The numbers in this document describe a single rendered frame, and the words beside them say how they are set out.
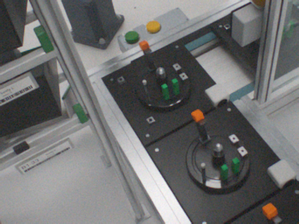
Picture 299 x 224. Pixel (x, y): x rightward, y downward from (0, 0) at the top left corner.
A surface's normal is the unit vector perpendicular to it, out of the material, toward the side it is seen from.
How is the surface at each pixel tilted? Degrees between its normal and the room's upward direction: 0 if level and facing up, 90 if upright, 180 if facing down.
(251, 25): 90
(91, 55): 0
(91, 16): 90
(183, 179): 0
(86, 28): 90
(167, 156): 0
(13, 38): 65
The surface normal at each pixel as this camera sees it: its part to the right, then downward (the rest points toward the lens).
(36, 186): -0.11, -0.58
